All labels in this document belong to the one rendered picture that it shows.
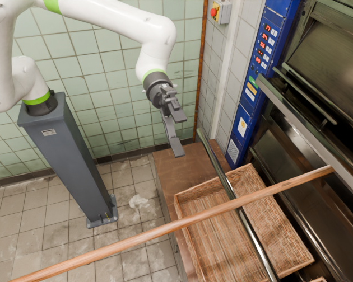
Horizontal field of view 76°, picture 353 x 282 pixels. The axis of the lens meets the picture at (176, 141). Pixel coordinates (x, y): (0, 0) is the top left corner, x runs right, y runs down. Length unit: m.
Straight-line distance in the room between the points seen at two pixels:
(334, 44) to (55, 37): 1.48
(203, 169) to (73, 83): 1.15
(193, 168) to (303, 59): 1.00
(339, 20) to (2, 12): 0.95
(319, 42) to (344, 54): 0.10
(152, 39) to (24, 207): 2.08
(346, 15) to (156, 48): 0.57
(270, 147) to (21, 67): 1.19
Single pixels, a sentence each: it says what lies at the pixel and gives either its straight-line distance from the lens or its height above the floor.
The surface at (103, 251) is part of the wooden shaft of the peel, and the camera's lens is 0.77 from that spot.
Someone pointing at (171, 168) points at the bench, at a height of 0.58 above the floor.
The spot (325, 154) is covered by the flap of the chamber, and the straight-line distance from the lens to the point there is 0.78.
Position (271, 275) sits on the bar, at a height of 1.17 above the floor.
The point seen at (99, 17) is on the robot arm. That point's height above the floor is 1.66.
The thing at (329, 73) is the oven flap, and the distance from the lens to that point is 0.92.
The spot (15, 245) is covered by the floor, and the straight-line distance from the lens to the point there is 2.39.
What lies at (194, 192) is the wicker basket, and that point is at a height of 0.70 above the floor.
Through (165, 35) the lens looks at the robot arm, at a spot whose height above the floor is 1.62.
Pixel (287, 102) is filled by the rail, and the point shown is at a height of 1.44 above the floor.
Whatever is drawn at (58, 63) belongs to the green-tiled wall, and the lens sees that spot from 1.80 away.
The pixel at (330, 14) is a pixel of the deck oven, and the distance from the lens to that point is 0.94.
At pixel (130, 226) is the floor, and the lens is 2.09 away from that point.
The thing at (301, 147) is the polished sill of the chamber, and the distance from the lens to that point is 1.11.
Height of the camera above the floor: 1.92
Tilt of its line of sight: 48 degrees down
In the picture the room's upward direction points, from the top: straight up
